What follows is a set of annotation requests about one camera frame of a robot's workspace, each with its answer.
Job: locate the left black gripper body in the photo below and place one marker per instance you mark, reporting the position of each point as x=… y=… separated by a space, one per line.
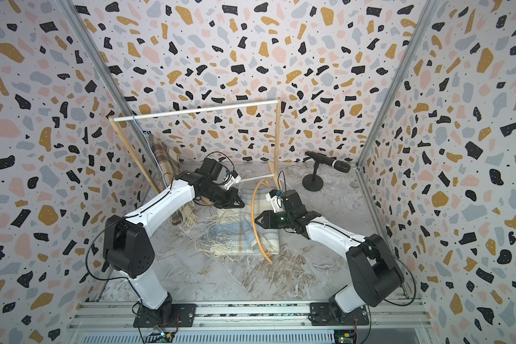
x=223 y=198

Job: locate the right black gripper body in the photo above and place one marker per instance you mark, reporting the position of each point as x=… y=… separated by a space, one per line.
x=280 y=221

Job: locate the wooden clothes hanger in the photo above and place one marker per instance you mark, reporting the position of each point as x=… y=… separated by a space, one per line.
x=264 y=251

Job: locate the blue plaid fringed scarf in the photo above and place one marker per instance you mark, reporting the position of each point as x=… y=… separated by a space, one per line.
x=230 y=232

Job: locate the light blue wire hanger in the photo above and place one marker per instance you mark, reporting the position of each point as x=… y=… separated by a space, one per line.
x=148 y=144

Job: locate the brown plaid fringed scarf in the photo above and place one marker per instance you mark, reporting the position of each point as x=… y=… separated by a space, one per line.
x=169 y=165

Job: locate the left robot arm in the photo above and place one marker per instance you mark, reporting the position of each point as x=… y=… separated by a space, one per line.
x=128 y=249

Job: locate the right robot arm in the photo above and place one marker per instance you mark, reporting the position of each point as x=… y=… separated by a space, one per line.
x=374 y=271

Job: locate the wooden clothes rack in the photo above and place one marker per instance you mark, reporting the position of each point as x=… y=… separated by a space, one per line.
x=235 y=130

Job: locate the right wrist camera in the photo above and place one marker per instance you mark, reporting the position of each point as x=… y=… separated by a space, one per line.
x=273 y=197

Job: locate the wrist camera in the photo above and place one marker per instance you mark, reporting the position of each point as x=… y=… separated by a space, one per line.
x=273 y=197
x=233 y=179

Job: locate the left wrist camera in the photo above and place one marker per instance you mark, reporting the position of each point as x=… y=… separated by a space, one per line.
x=233 y=179

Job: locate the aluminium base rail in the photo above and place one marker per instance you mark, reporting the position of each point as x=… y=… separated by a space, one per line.
x=300 y=321

